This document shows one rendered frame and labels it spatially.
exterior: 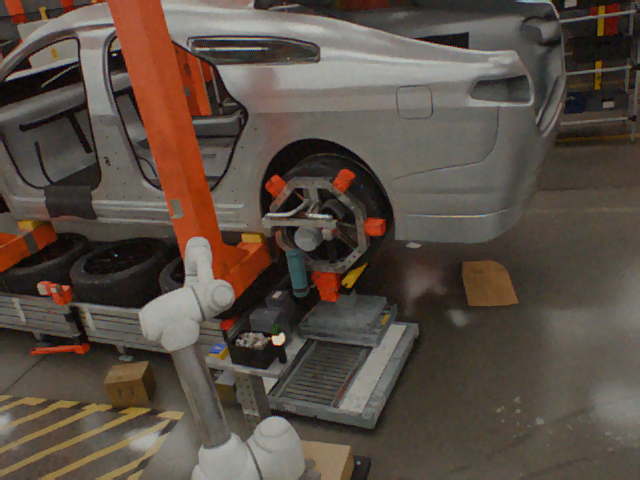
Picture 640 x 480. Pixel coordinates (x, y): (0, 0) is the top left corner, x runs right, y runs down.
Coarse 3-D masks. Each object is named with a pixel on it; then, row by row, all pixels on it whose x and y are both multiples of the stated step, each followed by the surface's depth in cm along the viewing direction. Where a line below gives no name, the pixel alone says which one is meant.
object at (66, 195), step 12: (48, 192) 416; (60, 192) 411; (72, 192) 406; (84, 192) 401; (48, 204) 417; (60, 204) 412; (72, 204) 407; (84, 204) 402; (60, 216) 419; (84, 216) 408
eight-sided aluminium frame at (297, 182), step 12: (300, 180) 310; (312, 180) 308; (324, 180) 305; (288, 192) 316; (336, 192) 304; (348, 192) 307; (276, 204) 325; (348, 204) 304; (360, 204) 306; (360, 216) 305; (360, 228) 308; (276, 240) 334; (288, 240) 337; (360, 240) 311; (360, 252) 315; (312, 264) 332; (324, 264) 330; (348, 264) 322
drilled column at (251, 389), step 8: (240, 376) 293; (248, 376) 291; (256, 376) 296; (240, 384) 296; (248, 384) 294; (256, 384) 296; (240, 392) 299; (248, 392) 296; (256, 392) 301; (264, 392) 304; (240, 400) 302; (248, 400) 299; (256, 400) 297; (264, 400) 304; (248, 408) 302; (256, 408) 299; (264, 408) 305; (248, 416) 305; (256, 416) 305; (264, 416) 305; (248, 424) 308; (256, 424) 305
